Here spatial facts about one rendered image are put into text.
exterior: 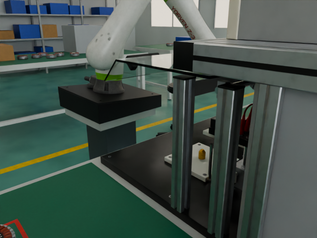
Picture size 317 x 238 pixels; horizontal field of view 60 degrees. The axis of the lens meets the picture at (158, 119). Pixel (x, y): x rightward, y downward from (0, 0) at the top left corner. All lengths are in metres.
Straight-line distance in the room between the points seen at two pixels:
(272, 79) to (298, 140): 0.09
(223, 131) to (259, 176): 0.09
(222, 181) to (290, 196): 0.12
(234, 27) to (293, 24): 0.10
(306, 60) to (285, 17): 0.15
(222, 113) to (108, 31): 0.74
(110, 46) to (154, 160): 0.50
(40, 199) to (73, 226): 0.14
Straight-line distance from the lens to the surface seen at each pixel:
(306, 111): 0.38
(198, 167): 0.75
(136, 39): 8.76
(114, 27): 1.10
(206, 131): 0.71
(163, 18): 7.79
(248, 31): 0.52
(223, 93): 0.44
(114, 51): 1.11
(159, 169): 0.75
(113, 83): 1.29
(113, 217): 0.63
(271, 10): 0.50
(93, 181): 0.76
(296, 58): 0.36
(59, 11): 7.05
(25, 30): 6.77
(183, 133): 0.52
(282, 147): 0.40
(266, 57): 0.38
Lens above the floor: 1.15
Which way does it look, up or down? 20 degrees down
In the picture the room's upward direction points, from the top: straight up
